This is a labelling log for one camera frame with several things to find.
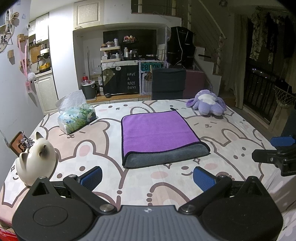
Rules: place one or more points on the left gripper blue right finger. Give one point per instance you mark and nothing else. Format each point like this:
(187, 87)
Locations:
(213, 187)

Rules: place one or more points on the dark chair back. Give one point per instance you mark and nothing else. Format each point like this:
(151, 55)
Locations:
(168, 83)

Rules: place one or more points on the dark grey trash bin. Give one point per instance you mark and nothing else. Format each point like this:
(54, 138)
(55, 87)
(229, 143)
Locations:
(89, 89)

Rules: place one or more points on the white ceramic cat figurine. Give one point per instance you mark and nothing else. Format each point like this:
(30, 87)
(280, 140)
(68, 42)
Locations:
(37, 161)

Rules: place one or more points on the purple plush toy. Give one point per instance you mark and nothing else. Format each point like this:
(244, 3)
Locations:
(207, 103)

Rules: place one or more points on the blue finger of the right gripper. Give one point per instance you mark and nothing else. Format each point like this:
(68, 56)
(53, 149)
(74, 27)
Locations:
(281, 141)
(266, 156)

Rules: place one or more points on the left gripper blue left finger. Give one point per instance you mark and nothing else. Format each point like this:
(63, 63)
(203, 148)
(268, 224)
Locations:
(81, 188)

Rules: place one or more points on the purple and grey towel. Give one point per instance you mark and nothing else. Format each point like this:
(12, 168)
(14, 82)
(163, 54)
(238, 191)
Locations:
(150, 139)

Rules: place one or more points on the white drawer cabinet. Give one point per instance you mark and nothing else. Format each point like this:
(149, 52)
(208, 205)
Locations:
(118, 98)

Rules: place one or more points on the floral tissue pack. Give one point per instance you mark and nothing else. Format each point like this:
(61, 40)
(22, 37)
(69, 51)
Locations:
(74, 112)

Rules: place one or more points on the small brown framed card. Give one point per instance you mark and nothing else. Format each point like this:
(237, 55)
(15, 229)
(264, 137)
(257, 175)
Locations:
(19, 143)

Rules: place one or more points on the teal poster sign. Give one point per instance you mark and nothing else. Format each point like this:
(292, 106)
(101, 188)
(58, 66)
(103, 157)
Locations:
(149, 66)

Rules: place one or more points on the maroon cushioned panel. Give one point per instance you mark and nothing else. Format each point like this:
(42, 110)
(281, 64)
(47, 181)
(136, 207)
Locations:
(195, 81)

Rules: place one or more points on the black have a nice day cloth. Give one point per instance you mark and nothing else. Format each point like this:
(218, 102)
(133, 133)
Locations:
(121, 80)

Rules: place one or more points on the white countertop shelf rack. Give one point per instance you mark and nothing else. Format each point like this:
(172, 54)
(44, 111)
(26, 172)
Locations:
(110, 54)

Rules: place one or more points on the black hanging garment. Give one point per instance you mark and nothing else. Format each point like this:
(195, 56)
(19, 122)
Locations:
(180, 48)

